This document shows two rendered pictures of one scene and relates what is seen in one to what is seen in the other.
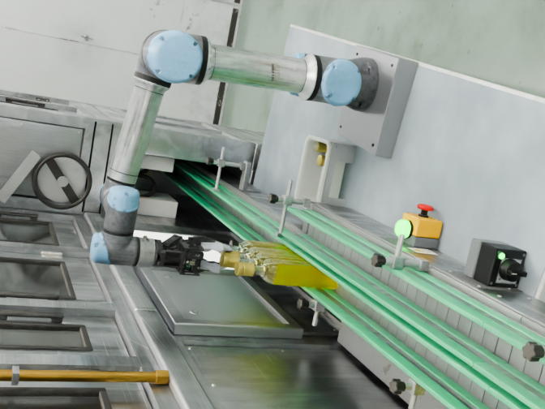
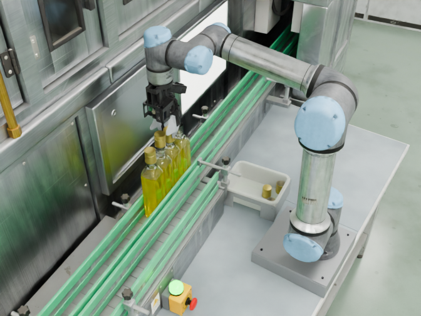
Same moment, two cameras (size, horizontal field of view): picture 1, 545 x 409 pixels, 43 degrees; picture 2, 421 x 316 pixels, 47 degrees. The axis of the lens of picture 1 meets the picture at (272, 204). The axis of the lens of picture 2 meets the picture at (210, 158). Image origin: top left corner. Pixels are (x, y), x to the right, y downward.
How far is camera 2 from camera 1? 0.74 m
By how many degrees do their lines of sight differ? 22
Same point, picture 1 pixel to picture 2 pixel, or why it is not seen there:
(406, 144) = (257, 279)
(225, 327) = (98, 143)
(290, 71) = (311, 212)
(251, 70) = (309, 183)
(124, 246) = (158, 61)
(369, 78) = not seen: hidden behind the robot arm
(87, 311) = (104, 26)
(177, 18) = not seen: outside the picture
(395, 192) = (221, 264)
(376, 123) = (278, 255)
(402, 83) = (307, 283)
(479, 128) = not seen: outside the picture
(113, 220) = (177, 52)
